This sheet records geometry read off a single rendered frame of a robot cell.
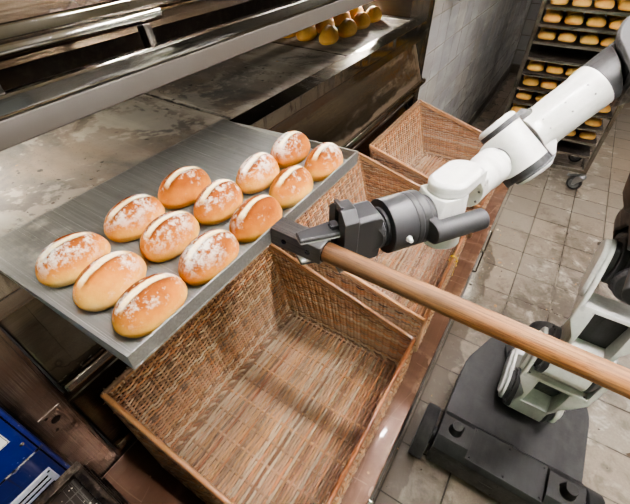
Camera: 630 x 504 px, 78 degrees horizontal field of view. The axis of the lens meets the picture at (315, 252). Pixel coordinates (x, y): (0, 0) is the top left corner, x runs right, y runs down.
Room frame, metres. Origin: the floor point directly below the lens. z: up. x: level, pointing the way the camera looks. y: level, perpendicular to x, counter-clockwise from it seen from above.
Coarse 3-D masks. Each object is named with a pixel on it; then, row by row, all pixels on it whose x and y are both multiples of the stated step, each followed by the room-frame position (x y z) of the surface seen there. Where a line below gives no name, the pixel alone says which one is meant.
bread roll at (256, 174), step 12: (252, 156) 0.62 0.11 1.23; (264, 156) 0.62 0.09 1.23; (240, 168) 0.60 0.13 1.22; (252, 168) 0.59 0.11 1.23; (264, 168) 0.60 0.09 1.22; (276, 168) 0.62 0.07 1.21; (240, 180) 0.58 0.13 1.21; (252, 180) 0.58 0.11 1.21; (264, 180) 0.59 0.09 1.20; (252, 192) 0.58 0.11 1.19
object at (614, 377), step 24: (336, 264) 0.39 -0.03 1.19; (360, 264) 0.38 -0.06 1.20; (384, 288) 0.35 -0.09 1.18; (408, 288) 0.34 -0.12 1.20; (432, 288) 0.33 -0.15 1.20; (456, 312) 0.30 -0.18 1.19; (480, 312) 0.30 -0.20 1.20; (504, 336) 0.27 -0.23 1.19; (528, 336) 0.26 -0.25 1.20; (552, 336) 0.27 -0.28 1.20; (552, 360) 0.24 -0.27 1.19; (576, 360) 0.23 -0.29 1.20; (600, 360) 0.23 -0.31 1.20; (600, 384) 0.21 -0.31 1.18; (624, 384) 0.21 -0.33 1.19
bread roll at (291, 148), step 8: (280, 136) 0.71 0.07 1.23; (288, 136) 0.70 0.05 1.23; (296, 136) 0.70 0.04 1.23; (304, 136) 0.72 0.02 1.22; (280, 144) 0.68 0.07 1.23; (288, 144) 0.68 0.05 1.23; (296, 144) 0.69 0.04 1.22; (304, 144) 0.70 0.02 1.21; (272, 152) 0.68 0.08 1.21; (280, 152) 0.67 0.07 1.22; (288, 152) 0.67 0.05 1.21; (296, 152) 0.68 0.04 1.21; (304, 152) 0.69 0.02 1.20; (280, 160) 0.66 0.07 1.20; (288, 160) 0.67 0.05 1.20; (296, 160) 0.67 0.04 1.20
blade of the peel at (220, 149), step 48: (192, 144) 0.76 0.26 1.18; (240, 144) 0.77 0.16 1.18; (96, 192) 0.58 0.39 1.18; (144, 192) 0.58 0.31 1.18; (0, 240) 0.45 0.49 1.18; (48, 240) 0.45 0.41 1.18; (48, 288) 0.35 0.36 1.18; (192, 288) 0.36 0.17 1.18; (96, 336) 0.26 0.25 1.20; (144, 336) 0.28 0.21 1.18
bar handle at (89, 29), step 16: (112, 16) 0.54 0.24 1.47; (128, 16) 0.55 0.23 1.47; (144, 16) 0.57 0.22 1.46; (160, 16) 0.59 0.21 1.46; (48, 32) 0.47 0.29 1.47; (64, 32) 0.48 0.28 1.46; (80, 32) 0.49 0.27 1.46; (96, 32) 0.51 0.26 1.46; (144, 32) 0.56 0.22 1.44; (0, 48) 0.42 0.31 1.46; (16, 48) 0.43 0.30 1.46; (32, 48) 0.44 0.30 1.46; (48, 48) 0.46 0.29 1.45
